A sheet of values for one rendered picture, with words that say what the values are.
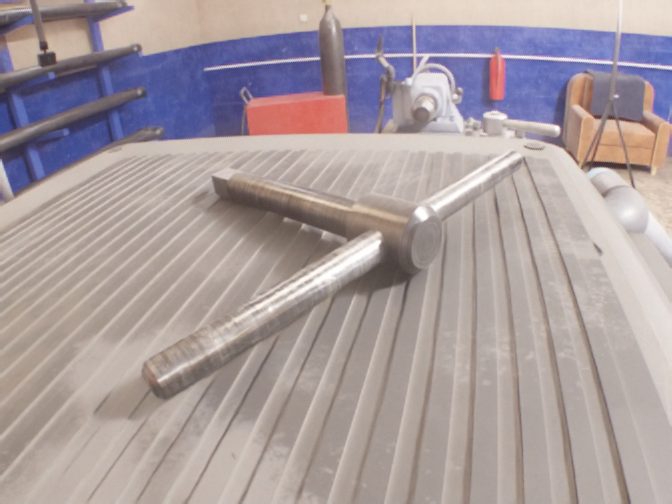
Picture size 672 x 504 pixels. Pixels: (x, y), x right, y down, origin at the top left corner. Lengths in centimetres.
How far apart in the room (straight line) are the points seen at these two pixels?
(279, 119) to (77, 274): 373
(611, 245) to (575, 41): 509
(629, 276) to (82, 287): 23
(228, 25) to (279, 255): 564
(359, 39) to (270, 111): 176
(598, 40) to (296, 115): 334
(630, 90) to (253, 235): 487
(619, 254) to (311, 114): 375
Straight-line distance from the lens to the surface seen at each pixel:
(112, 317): 17
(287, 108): 389
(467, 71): 516
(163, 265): 20
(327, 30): 395
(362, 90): 530
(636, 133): 480
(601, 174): 108
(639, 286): 19
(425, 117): 160
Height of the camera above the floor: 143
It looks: 29 degrees down
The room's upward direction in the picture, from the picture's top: 5 degrees counter-clockwise
